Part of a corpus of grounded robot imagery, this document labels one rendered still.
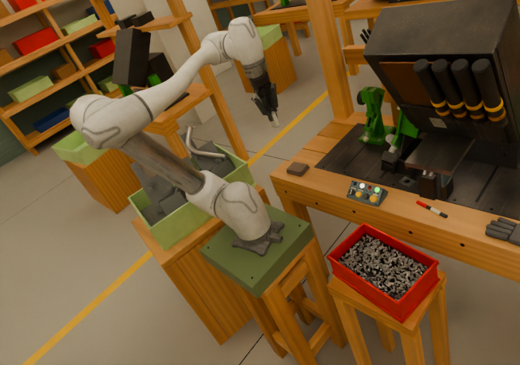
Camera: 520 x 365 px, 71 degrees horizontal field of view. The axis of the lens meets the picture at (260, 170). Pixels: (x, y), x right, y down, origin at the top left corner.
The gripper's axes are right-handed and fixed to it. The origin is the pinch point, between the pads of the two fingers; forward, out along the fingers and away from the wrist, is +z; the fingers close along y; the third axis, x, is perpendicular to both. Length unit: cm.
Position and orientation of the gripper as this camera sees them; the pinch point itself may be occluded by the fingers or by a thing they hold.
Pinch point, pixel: (273, 119)
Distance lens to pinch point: 152.1
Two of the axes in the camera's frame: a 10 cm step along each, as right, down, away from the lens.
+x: 6.8, 2.1, -7.0
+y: -6.6, 6.0, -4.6
